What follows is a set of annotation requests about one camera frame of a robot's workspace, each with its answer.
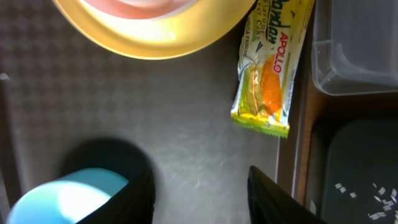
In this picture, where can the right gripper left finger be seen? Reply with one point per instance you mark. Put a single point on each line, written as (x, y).
(133, 204)

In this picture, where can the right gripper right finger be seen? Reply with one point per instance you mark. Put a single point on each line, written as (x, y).
(270, 204)

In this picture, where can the light blue bowl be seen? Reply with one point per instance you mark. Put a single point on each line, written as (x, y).
(68, 199)

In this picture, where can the green yellow snack wrapper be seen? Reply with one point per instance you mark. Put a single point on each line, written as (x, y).
(268, 59)

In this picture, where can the leftover rice pile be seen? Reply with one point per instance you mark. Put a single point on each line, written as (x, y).
(376, 204)

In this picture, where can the black plastic tray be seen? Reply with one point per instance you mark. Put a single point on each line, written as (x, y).
(356, 154)

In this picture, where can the dark brown serving tray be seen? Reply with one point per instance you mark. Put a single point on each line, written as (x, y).
(59, 90)

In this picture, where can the clear plastic bin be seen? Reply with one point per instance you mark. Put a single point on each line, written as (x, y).
(354, 47)

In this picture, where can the yellow plate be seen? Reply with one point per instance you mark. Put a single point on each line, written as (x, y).
(193, 29)

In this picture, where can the pink small plate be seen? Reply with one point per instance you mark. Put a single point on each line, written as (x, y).
(140, 9)

